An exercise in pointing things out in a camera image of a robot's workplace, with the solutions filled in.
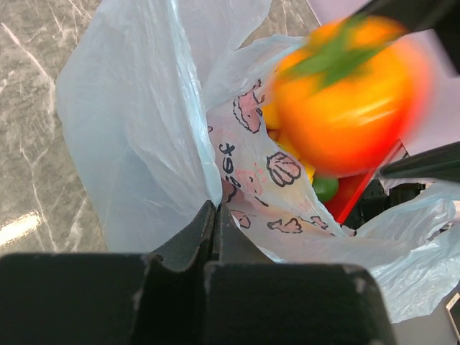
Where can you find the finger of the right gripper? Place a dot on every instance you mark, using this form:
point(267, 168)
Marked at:
point(442, 16)
point(441, 163)

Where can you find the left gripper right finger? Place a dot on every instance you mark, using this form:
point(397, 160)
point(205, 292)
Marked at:
point(249, 299)

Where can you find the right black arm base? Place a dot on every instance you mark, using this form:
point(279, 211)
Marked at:
point(374, 200)

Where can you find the yellow mango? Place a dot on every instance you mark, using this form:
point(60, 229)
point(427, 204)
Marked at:
point(275, 133)

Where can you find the light blue plastic bag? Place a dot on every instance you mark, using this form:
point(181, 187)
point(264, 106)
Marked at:
point(161, 110)

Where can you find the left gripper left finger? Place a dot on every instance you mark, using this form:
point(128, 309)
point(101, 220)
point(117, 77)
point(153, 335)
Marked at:
point(95, 298)

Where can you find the dark green avocado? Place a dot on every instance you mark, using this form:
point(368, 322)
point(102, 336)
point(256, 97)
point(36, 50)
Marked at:
point(325, 188)

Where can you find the red orange persimmon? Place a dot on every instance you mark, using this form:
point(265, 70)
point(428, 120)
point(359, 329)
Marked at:
point(350, 93)

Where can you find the red plastic tray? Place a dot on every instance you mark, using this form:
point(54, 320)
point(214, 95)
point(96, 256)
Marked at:
point(350, 190)

